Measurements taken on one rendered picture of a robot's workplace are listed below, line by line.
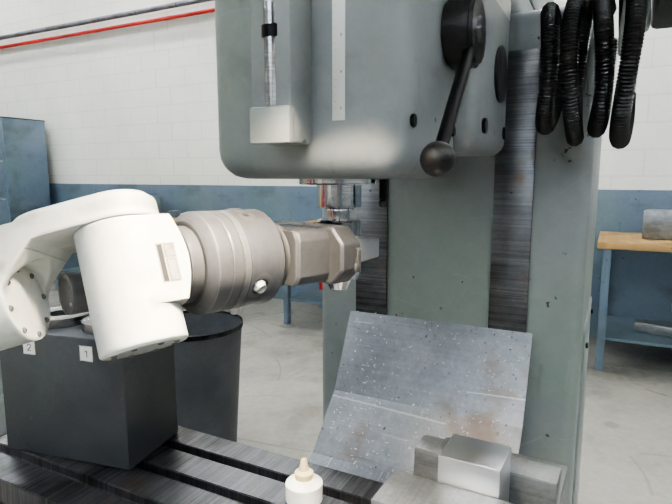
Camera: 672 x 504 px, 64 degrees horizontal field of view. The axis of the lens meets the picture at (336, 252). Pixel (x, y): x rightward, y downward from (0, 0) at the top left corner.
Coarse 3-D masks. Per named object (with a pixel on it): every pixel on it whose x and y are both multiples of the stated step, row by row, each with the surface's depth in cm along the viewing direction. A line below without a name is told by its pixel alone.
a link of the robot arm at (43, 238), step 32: (128, 192) 40; (32, 224) 39; (64, 224) 39; (0, 256) 38; (32, 256) 40; (64, 256) 44; (0, 288) 38; (32, 288) 42; (0, 320) 38; (32, 320) 41
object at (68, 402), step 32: (64, 320) 78; (0, 352) 79; (32, 352) 77; (64, 352) 75; (96, 352) 73; (160, 352) 80; (32, 384) 78; (64, 384) 76; (96, 384) 74; (128, 384) 74; (160, 384) 81; (32, 416) 79; (64, 416) 77; (96, 416) 75; (128, 416) 74; (160, 416) 81; (32, 448) 79; (64, 448) 78; (96, 448) 76; (128, 448) 74
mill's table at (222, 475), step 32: (0, 448) 83; (160, 448) 81; (192, 448) 81; (224, 448) 81; (256, 448) 81; (0, 480) 73; (32, 480) 72; (64, 480) 72; (96, 480) 73; (128, 480) 72; (160, 480) 72; (192, 480) 73; (224, 480) 72; (256, 480) 72; (352, 480) 72
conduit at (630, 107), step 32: (576, 0) 62; (608, 0) 62; (640, 0) 58; (544, 32) 64; (576, 32) 61; (608, 32) 60; (640, 32) 58; (544, 64) 64; (576, 64) 62; (608, 64) 60; (544, 96) 65; (576, 96) 63; (608, 96) 62; (544, 128) 69; (576, 128) 65
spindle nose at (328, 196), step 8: (320, 192) 55; (328, 192) 55; (336, 192) 54; (344, 192) 54; (352, 192) 55; (360, 192) 56; (320, 200) 55; (328, 200) 55; (336, 200) 54; (344, 200) 54; (352, 200) 55; (360, 200) 56
